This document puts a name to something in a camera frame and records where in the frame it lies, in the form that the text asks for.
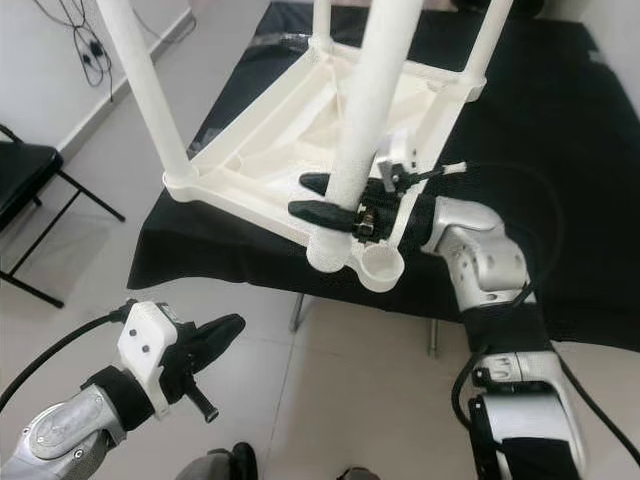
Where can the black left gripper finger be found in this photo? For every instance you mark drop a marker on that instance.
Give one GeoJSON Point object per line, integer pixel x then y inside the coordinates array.
{"type": "Point", "coordinates": [205, 358]}
{"type": "Point", "coordinates": [215, 330]}

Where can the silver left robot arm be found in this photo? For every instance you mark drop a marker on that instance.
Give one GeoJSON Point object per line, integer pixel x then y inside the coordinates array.
{"type": "Point", "coordinates": [60, 430]}

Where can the clear plastic bag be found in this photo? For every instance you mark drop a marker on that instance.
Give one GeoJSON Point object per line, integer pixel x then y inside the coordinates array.
{"type": "Point", "coordinates": [275, 45]}

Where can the black tablecloth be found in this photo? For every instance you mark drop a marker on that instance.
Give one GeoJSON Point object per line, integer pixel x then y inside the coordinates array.
{"type": "Point", "coordinates": [540, 120]}

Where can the grey robot right foot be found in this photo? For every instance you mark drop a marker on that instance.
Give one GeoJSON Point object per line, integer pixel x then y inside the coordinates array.
{"type": "Point", "coordinates": [360, 474]}

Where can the black folding chair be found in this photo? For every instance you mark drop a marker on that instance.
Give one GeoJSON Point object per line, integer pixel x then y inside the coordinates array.
{"type": "Point", "coordinates": [25, 175]}

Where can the small grey tape strip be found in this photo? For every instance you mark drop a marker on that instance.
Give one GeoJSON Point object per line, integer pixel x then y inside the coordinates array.
{"type": "Point", "coordinates": [600, 58]}

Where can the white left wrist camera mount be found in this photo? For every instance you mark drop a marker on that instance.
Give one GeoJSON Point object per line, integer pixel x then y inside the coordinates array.
{"type": "Point", "coordinates": [145, 345]}

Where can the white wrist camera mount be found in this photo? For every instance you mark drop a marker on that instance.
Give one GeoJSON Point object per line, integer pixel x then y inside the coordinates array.
{"type": "Point", "coordinates": [145, 345]}
{"type": "Point", "coordinates": [395, 150]}

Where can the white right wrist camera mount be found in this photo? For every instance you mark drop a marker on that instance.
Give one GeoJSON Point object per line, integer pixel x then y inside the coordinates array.
{"type": "Point", "coordinates": [395, 150]}

